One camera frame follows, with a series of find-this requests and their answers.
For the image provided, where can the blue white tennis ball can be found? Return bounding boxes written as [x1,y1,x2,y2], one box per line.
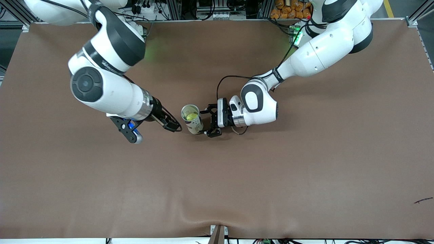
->
[180,104,204,135]

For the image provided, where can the white terminal strip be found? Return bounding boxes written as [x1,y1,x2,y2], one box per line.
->
[212,12,246,20]

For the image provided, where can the white power strip with plugs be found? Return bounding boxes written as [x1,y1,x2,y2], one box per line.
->
[131,0,160,16]

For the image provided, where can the pile of orange objects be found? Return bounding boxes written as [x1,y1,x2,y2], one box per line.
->
[270,0,312,20]

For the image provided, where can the yellow floor tape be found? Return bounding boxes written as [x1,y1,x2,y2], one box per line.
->
[383,0,396,18]

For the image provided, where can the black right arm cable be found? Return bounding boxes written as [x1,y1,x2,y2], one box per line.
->
[47,0,183,133]

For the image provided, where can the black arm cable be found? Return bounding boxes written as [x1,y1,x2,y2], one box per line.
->
[47,0,183,133]
[216,19,317,102]

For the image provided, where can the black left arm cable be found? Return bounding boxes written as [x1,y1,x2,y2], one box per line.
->
[216,19,317,102]

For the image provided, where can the table edge clamp bracket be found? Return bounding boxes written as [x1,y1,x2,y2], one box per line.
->
[210,224,229,244]

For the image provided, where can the aluminium frame post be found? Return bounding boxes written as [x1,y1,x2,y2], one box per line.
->
[0,0,51,29]
[405,0,434,28]

